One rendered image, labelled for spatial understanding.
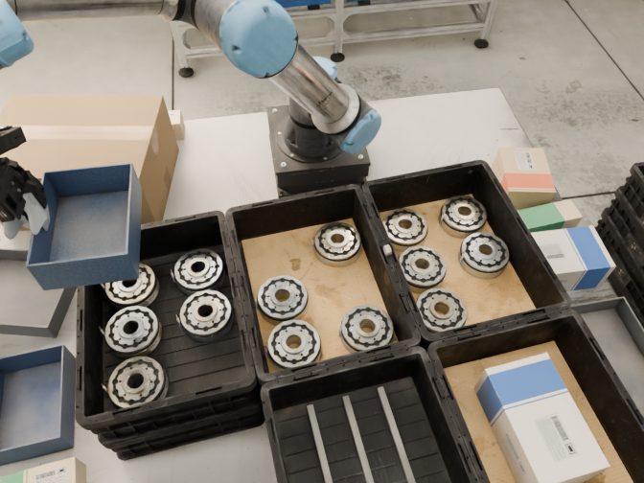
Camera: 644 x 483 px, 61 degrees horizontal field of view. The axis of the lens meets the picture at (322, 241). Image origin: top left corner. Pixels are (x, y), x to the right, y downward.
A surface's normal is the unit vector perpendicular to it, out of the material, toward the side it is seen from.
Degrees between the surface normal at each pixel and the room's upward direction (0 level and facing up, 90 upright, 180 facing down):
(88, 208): 1
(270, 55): 86
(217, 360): 0
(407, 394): 0
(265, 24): 87
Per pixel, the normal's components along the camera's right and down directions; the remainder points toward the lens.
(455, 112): 0.00, -0.59
